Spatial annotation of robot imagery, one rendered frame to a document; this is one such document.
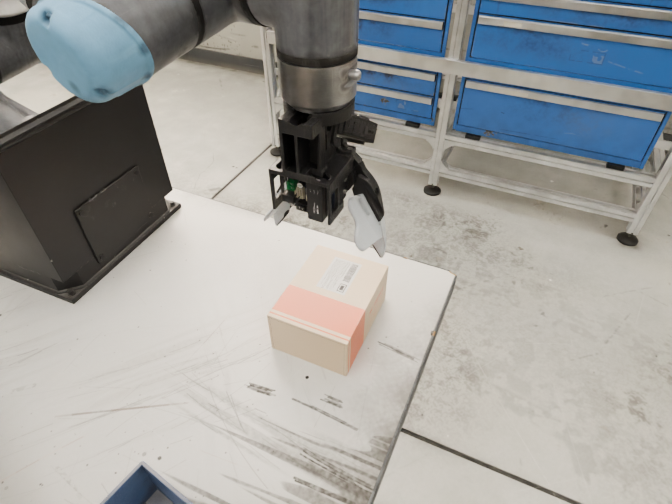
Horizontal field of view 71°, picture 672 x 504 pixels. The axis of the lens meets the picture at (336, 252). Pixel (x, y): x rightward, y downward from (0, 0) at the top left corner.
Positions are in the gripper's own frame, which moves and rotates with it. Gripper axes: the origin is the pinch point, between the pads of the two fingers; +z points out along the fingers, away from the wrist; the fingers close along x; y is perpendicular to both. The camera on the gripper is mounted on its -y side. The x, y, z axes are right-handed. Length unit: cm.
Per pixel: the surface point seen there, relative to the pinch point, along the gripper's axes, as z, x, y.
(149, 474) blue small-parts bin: 11.7, -7.0, 31.2
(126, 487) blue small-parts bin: 11.1, -7.9, 33.4
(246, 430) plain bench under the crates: 17.1, -2.3, 20.7
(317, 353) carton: 14.2, 1.7, 8.2
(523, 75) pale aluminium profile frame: 28, 11, -137
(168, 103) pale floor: 88, -188, -162
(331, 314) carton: 9.7, 2.2, 4.4
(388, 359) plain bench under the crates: 17.2, 10.5, 3.0
